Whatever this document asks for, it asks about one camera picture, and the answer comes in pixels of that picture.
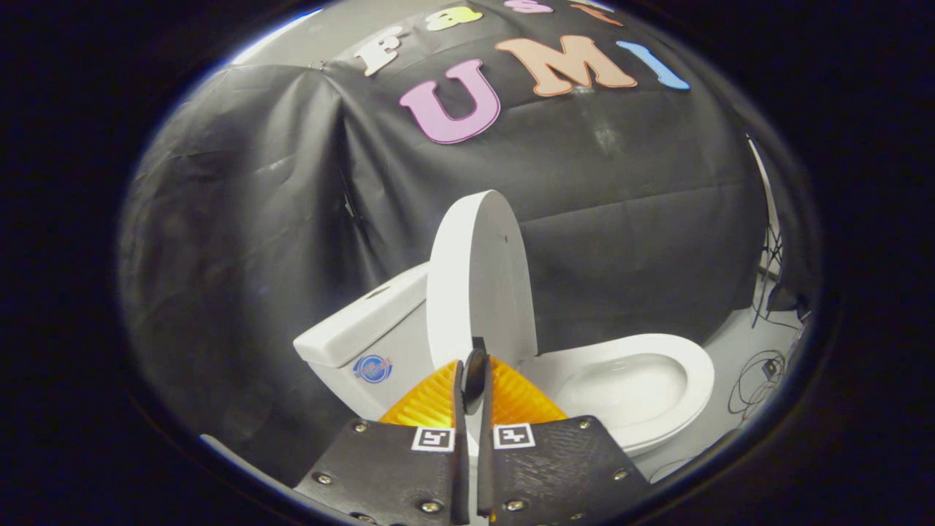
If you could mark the white toilet lid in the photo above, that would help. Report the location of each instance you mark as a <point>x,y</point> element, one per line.
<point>475,285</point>

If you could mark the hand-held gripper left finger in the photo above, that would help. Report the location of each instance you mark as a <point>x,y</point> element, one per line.
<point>380,467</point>

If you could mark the white toilet with tank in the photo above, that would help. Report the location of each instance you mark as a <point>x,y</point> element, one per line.
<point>365,329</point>

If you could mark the white toilet seat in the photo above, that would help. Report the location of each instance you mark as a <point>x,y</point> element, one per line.
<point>694,372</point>

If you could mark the black tripod stand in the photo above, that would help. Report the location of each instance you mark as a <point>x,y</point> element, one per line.
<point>771,270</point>

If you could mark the small black box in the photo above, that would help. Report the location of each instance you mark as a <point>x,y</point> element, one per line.
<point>770,368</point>

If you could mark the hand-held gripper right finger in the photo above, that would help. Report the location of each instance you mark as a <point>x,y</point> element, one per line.
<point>562,467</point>

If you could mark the black backdrop cloth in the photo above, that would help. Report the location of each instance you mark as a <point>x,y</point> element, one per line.
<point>292,219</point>

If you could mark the dark round lid tab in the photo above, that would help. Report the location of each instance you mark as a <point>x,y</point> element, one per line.
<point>475,376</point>

